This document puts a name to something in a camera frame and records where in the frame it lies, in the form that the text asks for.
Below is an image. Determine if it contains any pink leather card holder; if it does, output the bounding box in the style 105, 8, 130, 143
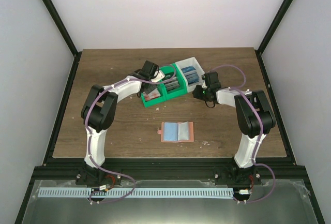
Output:
157, 122, 194, 143

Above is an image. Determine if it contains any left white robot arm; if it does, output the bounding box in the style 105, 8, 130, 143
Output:
81, 61, 164, 185

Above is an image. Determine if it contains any red white card stack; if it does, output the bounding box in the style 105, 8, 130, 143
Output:
143, 88, 161, 101

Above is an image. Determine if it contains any black card stack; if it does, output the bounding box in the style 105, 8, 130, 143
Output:
164, 72, 180, 92

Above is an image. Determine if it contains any blue card stack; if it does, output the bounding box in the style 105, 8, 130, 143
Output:
181, 66, 200, 85

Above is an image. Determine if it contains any left green bin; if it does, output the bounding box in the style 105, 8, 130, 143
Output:
141, 84, 167, 108

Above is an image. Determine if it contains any green bin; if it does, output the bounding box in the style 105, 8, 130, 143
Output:
158, 63, 188, 101
141, 84, 167, 108

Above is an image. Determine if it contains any middle green bin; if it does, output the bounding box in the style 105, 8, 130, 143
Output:
158, 63, 188, 101

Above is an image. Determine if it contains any white bin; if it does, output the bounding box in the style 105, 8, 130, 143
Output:
175, 57, 205, 93

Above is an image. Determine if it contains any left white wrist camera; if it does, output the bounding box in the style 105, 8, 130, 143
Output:
151, 70, 165, 83

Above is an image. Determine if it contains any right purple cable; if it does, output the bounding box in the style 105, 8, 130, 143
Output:
210, 65, 275, 204

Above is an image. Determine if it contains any purple cable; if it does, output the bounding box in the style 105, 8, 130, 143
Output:
210, 65, 275, 204
84, 65, 178, 205

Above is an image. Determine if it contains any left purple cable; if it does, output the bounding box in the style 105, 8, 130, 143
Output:
84, 65, 178, 205

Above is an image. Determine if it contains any black aluminium front rail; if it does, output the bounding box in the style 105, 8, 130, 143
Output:
32, 157, 308, 184

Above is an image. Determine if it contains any right black frame post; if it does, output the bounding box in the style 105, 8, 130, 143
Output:
257, 0, 308, 56

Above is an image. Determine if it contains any black frame post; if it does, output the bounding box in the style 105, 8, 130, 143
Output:
27, 0, 79, 57
257, 0, 308, 56

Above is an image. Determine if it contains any light blue cable duct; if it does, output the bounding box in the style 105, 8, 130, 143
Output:
38, 187, 234, 199

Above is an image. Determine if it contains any left black frame post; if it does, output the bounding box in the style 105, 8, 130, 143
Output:
27, 0, 79, 57

